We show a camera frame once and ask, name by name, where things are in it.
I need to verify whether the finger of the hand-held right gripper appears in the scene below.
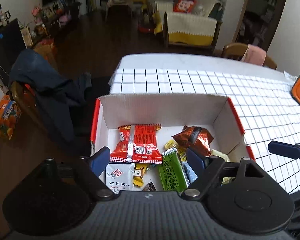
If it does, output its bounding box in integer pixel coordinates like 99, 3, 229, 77
268, 141, 300, 160

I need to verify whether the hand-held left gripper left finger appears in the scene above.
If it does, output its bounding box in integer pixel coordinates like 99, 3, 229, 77
39, 146, 118, 201

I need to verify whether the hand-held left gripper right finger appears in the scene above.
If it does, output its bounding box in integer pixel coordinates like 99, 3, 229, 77
180, 147, 268, 201

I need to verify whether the light blue snack packet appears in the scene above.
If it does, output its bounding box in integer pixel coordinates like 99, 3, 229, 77
182, 161, 198, 183

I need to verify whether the dark red foil packet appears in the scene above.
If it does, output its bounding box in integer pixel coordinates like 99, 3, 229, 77
171, 126, 214, 157

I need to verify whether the white packet with red logo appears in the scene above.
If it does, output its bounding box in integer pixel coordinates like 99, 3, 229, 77
105, 162, 136, 193

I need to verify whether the green snack bar packet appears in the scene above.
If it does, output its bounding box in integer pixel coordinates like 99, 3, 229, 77
158, 147, 188, 192

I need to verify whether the yellow packet with dark label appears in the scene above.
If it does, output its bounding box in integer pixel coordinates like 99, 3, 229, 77
132, 163, 151, 188

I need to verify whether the large red snack packet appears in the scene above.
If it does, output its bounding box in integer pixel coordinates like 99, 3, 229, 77
110, 124, 163, 163

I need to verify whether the small dark brown candy packet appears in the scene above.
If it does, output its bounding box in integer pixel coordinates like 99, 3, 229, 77
142, 182, 157, 192

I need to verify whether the red cardboard box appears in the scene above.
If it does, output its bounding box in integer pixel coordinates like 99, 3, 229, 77
90, 94, 256, 193

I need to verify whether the white grid tablecloth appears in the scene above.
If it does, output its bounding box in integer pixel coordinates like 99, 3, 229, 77
109, 68, 300, 195

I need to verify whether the pink towel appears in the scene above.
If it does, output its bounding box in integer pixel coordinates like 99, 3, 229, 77
242, 44, 267, 67

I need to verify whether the dark blue jacket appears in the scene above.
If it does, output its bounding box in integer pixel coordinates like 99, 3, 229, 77
9, 49, 92, 143

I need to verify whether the wooden chair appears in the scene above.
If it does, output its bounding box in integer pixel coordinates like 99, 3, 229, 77
10, 80, 53, 135
221, 42, 278, 70

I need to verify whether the orange juice carton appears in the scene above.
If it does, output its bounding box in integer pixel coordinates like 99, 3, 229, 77
0, 95, 22, 140

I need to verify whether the stack of orange cartons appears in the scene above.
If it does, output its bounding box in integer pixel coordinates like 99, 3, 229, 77
34, 39, 58, 58

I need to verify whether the cream and yellow sofa cover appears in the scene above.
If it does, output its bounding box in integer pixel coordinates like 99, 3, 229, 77
162, 11, 217, 46

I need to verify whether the dark tv cabinet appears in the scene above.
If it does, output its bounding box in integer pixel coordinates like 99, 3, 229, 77
27, 2, 83, 45

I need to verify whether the black cabinet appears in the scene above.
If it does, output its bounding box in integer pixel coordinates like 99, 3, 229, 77
0, 17, 28, 80

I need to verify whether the sofa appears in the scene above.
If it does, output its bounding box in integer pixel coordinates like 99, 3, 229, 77
155, 0, 223, 53

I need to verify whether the red cushion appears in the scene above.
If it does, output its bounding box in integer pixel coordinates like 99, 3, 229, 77
174, 0, 197, 13

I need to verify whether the wooden coffee table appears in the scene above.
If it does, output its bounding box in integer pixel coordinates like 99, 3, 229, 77
105, 0, 135, 20

